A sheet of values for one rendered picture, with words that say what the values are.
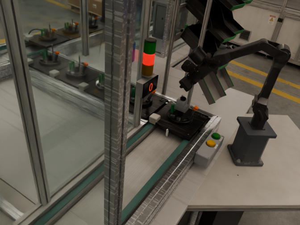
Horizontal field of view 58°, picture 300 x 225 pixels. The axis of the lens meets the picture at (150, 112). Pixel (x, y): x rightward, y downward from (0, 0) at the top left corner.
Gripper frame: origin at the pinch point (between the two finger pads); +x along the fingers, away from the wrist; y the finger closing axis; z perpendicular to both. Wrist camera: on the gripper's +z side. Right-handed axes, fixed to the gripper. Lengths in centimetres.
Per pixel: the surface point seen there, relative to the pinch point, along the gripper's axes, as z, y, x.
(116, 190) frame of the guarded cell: -5, 84, -28
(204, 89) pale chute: -10.5, -20.8, 6.1
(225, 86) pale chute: -19.2, -45.0, 7.5
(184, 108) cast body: -10.0, 2.4, 7.7
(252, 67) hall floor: -62, -344, 107
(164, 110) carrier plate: -5.4, -0.6, 21.4
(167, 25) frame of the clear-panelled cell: 42, -86, 38
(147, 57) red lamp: 19.1, 20.9, -7.7
